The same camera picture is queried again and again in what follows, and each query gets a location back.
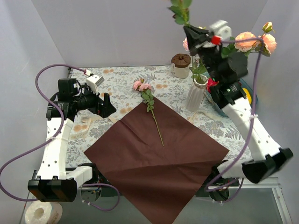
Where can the red paper bouquet wrap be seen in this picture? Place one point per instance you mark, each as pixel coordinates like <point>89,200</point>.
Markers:
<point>158,160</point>

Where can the red dragon fruit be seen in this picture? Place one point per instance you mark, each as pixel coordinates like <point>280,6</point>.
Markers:
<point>210,83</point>

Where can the yellow mango right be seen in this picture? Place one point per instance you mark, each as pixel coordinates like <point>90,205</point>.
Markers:
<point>248,96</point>

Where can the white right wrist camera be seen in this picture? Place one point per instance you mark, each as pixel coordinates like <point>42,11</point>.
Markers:
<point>221,29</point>

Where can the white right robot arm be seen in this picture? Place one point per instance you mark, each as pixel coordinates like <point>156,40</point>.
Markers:
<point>268,157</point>

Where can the pink artificial flower bunch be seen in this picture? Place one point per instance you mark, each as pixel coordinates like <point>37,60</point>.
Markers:
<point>146,90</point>

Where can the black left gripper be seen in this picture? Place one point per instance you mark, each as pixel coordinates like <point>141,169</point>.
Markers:
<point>101,106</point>

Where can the peach double rose stem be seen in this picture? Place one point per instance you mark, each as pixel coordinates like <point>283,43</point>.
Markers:
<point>180,9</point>

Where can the peach rose stem with bud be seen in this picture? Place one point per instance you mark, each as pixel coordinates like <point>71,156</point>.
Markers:
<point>252,46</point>

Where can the floral patterned table mat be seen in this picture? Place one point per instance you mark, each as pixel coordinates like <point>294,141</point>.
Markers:
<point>169,89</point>

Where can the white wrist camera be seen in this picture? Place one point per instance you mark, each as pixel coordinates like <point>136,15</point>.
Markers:
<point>94,81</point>
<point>221,29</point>

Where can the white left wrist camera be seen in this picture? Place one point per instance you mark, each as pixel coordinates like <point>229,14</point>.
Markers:
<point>94,81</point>

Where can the white ribbed ceramic vase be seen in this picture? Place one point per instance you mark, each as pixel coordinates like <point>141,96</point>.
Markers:
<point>196,94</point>

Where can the brown and white jar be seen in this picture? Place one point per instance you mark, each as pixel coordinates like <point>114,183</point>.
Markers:
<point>180,65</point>

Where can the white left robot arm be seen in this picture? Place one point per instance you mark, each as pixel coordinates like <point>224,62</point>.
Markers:
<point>53,183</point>

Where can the aluminium frame rail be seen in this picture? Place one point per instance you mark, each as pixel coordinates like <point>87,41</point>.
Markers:
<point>261,203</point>

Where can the white toilet paper roll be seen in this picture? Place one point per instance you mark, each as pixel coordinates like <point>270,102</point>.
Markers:
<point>43,213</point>

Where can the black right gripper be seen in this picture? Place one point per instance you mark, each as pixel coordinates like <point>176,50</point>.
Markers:
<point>201,41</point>

